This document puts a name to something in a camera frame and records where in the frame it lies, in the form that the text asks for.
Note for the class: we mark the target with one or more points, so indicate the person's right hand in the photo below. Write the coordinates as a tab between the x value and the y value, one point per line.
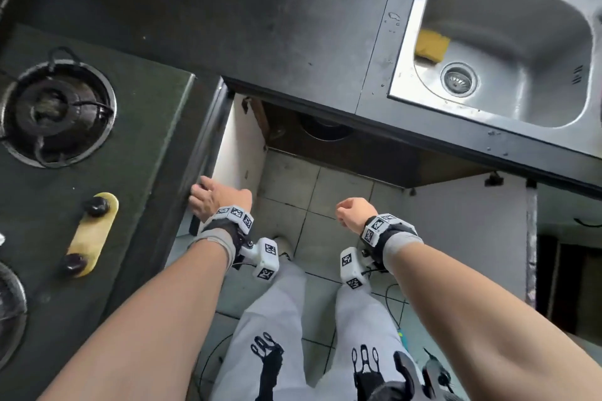
358	215

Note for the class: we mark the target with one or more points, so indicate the person's left hand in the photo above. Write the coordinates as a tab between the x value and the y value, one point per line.
216	196

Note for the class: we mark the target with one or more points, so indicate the person's left thumb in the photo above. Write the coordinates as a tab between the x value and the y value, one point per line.
205	181

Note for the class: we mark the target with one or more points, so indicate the person's right fingers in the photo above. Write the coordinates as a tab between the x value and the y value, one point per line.
342	213

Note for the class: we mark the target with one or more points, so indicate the white cabinet door black edge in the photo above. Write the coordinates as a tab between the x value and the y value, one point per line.
237	147

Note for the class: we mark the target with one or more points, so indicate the person's left forearm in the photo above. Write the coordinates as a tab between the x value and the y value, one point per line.
155	311

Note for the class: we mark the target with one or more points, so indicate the person's right forearm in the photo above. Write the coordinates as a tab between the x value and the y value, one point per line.
475	321

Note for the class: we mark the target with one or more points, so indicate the grey wristband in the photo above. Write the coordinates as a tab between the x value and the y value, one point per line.
399	245
217	242

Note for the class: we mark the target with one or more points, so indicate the brown cabinet shelf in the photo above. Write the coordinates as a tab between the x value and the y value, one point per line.
376	156

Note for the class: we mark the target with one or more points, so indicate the white shoe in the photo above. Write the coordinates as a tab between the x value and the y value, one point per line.
283	246

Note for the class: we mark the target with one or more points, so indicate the dark round pot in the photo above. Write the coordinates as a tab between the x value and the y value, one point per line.
325	127

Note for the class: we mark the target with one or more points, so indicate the black glass gas stove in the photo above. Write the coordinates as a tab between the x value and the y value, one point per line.
117	142

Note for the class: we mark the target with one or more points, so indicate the black stove knob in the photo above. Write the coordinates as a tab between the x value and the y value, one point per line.
97	206
74	263

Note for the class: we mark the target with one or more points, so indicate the yellow knob panel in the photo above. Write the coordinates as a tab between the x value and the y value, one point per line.
94	238

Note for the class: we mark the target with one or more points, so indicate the white cabinet door with hinges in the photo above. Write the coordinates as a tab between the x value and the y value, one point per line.
470	231

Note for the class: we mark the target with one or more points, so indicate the person's grey printed trousers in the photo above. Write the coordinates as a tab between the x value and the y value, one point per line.
277	344

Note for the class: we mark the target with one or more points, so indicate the black gas burner with grate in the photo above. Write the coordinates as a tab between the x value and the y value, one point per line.
10	316
56	107

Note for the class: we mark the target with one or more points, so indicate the round metal sink drain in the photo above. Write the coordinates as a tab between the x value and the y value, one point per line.
459	79

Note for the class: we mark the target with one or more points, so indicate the yellow sponge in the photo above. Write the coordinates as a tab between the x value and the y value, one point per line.
431	45

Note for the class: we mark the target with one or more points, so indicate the dark wooden cabinet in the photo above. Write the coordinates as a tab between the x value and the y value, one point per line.
571	274

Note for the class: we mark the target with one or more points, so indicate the stainless steel sink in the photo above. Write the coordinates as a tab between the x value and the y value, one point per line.
508	39

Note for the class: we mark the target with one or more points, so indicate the white marker wrist camera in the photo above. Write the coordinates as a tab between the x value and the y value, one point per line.
371	236
244	231

